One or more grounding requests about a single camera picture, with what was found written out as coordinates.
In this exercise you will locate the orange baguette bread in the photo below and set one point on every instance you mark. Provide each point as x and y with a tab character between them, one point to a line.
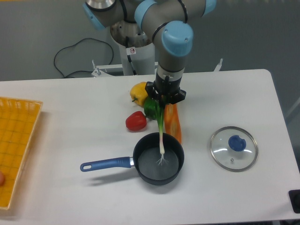
172	122

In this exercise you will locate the yellow woven basket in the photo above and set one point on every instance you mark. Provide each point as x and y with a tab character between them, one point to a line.
18	119

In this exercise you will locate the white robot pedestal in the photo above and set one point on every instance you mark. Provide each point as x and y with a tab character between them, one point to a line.
137	52

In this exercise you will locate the glass lid blue knob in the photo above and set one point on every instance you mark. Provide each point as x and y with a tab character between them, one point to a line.
234	148

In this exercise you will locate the dark saucepan blue handle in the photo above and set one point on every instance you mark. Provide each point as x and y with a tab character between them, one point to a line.
147	160

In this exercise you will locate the green onion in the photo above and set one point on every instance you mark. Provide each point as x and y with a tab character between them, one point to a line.
159	112

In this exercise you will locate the black object at table edge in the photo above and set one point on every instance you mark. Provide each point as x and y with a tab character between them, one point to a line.
294	196

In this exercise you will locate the red bell pepper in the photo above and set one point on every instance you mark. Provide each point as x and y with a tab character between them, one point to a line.
136	121

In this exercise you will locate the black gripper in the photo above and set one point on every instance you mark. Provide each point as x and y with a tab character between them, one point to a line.
166	85

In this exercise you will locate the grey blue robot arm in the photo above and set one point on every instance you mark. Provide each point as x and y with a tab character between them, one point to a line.
166	25

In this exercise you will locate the yellow bell pepper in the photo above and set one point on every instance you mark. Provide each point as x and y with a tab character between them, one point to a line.
139	94

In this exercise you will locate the green bell pepper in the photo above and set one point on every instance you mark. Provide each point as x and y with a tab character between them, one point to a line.
150	108

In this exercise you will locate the white metal base frame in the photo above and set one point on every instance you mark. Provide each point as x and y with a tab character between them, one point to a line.
117	70

